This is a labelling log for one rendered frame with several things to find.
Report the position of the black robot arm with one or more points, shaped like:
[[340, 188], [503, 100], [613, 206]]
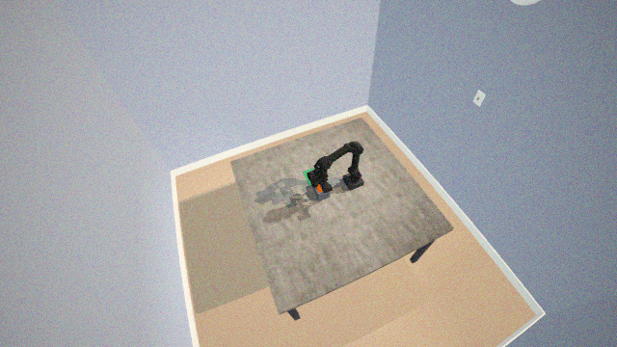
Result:
[[326, 162]]

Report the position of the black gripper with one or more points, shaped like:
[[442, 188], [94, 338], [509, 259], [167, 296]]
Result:
[[326, 187]]

